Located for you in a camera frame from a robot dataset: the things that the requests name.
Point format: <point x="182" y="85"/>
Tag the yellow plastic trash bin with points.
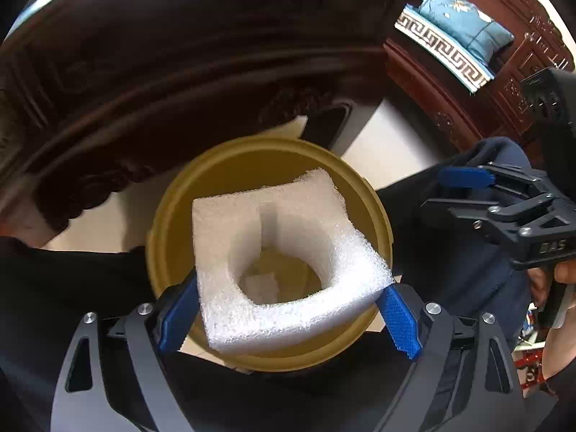
<point x="245" y="164"/>

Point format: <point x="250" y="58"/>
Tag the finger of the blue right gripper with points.
<point x="465" y="177"/>
<point x="455" y="214"/>

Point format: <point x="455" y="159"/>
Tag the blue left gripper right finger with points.
<point x="400" y="307"/>

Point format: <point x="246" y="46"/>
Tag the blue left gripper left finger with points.
<point x="177" y="309"/>

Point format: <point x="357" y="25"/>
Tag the person's right hand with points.
<point x="559" y="350"/>

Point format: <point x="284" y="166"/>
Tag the blue sofa seat cushion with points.
<point x="443" y="47"/>

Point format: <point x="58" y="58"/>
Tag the white paper napkins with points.
<point x="260" y="288"/>

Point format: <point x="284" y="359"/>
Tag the white foam packing block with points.
<point x="327" y="271"/>

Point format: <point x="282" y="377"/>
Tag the dark wooden sofa right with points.
<point x="499" y="108"/>

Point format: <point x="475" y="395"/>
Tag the blue floral pillow near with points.
<point x="477" y="32"/>

